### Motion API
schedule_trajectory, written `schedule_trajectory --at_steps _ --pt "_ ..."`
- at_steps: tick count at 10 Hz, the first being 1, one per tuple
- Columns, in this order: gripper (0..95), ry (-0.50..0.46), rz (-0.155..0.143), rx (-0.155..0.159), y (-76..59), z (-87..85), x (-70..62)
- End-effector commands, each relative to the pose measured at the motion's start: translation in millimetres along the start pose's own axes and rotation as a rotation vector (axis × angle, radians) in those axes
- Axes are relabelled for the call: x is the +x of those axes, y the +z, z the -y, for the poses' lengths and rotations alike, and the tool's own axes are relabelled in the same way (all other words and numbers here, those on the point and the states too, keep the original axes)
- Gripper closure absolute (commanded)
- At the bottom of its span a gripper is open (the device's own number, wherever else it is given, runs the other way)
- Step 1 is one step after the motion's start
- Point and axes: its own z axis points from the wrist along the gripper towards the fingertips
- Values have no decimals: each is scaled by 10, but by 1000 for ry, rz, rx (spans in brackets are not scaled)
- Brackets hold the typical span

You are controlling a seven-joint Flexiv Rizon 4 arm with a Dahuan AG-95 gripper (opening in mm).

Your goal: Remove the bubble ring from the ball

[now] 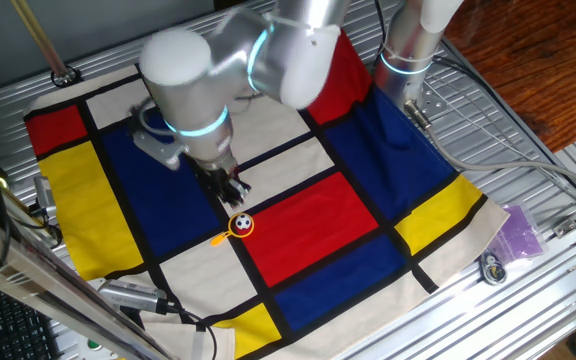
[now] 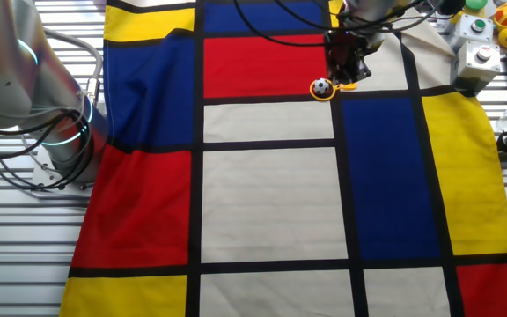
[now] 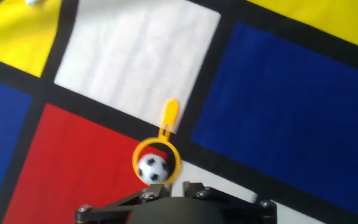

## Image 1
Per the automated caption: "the colour block checked tablecloth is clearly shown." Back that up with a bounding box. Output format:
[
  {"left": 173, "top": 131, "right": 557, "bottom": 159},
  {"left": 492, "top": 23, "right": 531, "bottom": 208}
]
[{"left": 22, "top": 28, "right": 512, "bottom": 360}]

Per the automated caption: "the small round metal part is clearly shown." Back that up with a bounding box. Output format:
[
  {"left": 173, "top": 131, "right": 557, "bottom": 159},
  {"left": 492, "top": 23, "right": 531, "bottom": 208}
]
[{"left": 479, "top": 251, "right": 509, "bottom": 287}]

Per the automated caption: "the black keyboard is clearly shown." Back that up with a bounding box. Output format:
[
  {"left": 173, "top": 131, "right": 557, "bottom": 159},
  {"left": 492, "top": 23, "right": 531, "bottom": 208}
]
[{"left": 0, "top": 278, "right": 65, "bottom": 360}]

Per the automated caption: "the black camera cable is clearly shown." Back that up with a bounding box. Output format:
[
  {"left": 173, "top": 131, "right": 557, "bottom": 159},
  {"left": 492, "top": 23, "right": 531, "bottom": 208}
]
[{"left": 163, "top": 303, "right": 219, "bottom": 360}]

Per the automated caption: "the purple plastic bag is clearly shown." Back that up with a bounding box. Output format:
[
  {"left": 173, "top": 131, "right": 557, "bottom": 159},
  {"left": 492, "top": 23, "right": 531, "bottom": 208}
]
[{"left": 486, "top": 201, "right": 550, "bottom": 265}]

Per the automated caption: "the silver fixed camera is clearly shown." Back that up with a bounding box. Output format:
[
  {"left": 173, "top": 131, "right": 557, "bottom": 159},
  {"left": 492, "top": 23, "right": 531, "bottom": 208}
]
[{"left": 96, "top": 278, "right": 170, "bottom": 315}]

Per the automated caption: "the thick grey cable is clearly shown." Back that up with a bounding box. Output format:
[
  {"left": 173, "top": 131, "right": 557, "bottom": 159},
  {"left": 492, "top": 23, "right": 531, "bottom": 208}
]
[{"left": 403, "top": 98, "right": 576, "bottom": 199}]

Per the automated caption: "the small white grey device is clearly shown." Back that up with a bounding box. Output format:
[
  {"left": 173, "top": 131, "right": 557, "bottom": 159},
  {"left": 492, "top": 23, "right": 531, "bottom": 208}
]
[{"left": 31, "top": 174, "right": 59, "bottom": 219}]

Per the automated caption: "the tan tripod pole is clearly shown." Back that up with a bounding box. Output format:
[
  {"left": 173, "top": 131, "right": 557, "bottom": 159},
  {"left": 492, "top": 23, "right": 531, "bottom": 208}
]
[{"left": 9, "top": 0, "right": 82, "bottom": 89}]

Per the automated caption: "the grey box green button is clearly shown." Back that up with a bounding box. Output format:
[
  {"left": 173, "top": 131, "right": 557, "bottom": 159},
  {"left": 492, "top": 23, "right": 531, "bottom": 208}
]
[{"left": 73, "top": 335, "right": 120, "bottom": 360}]

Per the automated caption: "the aluminium frame bar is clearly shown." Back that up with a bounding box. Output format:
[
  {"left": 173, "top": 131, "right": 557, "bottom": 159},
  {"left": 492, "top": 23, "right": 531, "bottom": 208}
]
[{"left": 0, "top": 201, "right": 175, "bottom": 360}]

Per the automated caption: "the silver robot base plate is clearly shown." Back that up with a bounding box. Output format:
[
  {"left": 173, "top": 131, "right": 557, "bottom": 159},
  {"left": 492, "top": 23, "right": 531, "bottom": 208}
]
[{"left": 407, "top": 78, "right": 450, "bottom": 122}]

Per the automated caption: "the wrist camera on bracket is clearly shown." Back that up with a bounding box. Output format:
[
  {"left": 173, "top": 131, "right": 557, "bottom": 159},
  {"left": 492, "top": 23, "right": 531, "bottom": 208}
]
[{"left": 130, "top": 102, "right": 188, "bottom": 172}]

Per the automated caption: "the yellow bubble ring wand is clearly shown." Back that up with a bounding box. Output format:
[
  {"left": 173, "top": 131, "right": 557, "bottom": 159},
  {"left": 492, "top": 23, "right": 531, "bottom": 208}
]
[{"left": 210, "top": 212, "right": 256, "bottom": 248}]

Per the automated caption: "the thin black cable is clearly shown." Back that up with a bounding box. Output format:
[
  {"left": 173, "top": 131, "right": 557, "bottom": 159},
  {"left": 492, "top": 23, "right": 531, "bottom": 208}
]
[{"left": 431, "top": 53, "right": 576, "bottom": 204}]

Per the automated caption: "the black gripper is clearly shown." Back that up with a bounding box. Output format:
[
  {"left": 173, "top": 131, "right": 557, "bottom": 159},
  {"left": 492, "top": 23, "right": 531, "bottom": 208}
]
[{"left": 194, "top": 148, "right": 253, "bottom": 210}]

